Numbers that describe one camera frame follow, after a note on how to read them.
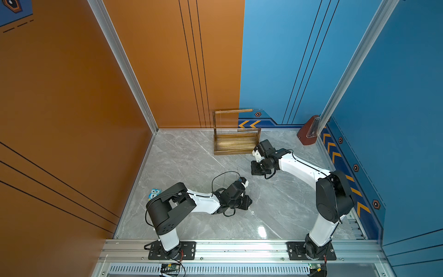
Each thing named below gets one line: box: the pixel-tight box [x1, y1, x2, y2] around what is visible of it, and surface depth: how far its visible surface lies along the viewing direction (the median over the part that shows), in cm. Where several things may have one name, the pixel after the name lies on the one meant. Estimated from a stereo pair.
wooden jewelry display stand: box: [212, 108, 262, 156], surface depth 114 cm
